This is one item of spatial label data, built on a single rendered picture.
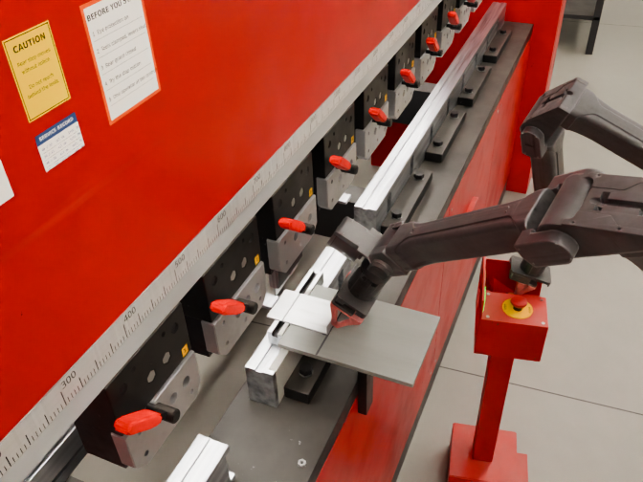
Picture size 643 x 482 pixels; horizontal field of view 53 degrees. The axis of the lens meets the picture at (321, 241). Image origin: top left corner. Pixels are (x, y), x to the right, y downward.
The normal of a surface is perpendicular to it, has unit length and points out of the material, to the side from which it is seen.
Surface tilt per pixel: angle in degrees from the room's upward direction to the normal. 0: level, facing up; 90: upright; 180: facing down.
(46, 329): 90
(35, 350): 90
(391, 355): 0
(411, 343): 0
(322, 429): 0
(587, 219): 28
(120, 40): 90
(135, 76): 90
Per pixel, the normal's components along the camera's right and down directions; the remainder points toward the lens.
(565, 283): -0.04, -0.79
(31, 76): 0.92, 0.22
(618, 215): -0.49, -0.63
